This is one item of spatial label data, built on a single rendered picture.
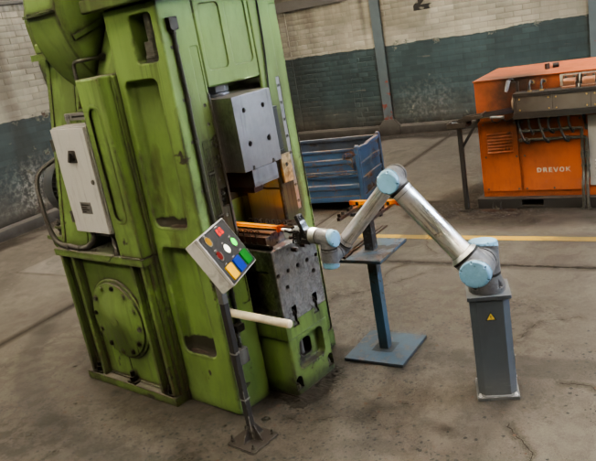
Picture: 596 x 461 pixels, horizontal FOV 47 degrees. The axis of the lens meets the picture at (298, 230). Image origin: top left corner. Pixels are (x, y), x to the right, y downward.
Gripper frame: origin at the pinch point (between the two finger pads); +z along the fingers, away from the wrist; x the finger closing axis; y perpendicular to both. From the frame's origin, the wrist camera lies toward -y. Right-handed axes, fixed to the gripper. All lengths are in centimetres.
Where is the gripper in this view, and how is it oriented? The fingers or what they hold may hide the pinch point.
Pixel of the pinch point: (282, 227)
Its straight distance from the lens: 387.2
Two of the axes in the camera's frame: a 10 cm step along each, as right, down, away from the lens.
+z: -7.6, -1.0, 6.4
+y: 1.3, 9.4, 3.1
